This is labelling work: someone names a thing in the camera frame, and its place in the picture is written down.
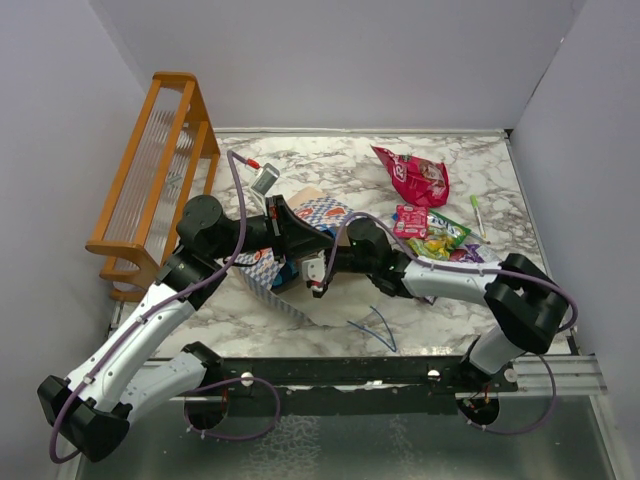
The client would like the yellow green snack packet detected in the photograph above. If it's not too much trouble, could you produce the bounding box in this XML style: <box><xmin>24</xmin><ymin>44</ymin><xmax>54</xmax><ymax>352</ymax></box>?
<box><xmin>406</xmin><ymin>211</ymin><xmax>471</xmax><ymax>261</ymax></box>

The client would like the red crisps bag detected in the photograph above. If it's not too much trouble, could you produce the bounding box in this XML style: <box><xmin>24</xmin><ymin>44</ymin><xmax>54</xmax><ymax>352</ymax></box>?
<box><xmin>372</xmin><ymin>146</ymin><xmax>450</xmax><ymax>208</ymax></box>

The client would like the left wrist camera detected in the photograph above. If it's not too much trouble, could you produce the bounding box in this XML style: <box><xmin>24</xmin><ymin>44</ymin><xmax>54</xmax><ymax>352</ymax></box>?
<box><xmin>246</xmin><ymin>159</ymin><xmax>280</xmax><ymax>213</ymax></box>

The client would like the red snack packet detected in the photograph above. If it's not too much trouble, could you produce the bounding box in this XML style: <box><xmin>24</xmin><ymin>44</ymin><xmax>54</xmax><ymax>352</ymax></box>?
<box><xmin>393</xmin><ymin>205</ymin><xmax>429</xmax><ymax>239</ymax></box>

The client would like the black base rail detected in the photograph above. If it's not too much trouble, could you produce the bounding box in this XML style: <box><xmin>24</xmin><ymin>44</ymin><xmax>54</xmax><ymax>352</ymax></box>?
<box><xmin>182</xmin><ymin>342</ymin><xmax>517</xmax><ymax>416</ymax></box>

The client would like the large purple snack bag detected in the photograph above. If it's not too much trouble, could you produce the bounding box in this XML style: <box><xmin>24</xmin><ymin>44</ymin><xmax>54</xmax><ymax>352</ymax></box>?
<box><xmin>449</xmin><ymin>243</ymin><xmax>501</xmax><ymax>263</ymax></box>

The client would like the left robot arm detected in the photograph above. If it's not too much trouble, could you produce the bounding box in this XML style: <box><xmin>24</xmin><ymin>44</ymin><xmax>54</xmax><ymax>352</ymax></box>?
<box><xmin>37</xmin><ymin>195</ymin><xmax>334</xmax><ymax>464</ymax></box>

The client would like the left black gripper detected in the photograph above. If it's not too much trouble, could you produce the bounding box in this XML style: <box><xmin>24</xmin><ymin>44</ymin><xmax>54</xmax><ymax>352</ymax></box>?
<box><xmin>211</xmin><ymin>195</ymin><xmax>336</xmax><ymax>264</ymax></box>

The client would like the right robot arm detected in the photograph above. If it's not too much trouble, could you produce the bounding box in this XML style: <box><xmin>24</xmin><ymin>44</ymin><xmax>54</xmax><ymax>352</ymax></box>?
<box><xmin>323</xmin><ymin>217</ymin><xmax>578</xmax><ymax>391</ymax></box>

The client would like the wooden dish rack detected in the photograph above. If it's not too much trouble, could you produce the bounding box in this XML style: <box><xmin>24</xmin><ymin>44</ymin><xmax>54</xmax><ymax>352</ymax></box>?
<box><xmin>86</xmin><ymin>72</ymin><xmax>221</xmax><ymax>302</ymax></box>

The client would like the blue checkered paper bag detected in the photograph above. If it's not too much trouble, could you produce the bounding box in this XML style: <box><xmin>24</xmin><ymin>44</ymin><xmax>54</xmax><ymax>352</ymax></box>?
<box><xmin>235</xmin><ymin>187</ymin><xmax>397</xmax><ymax>352</ymax></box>

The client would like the blue snack packet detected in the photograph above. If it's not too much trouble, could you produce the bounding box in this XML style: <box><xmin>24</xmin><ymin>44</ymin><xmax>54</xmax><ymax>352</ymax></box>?
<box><xmin>271</xmin><ymin>262</ymin><xmax>299</xmax><ymax>293</ymax></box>

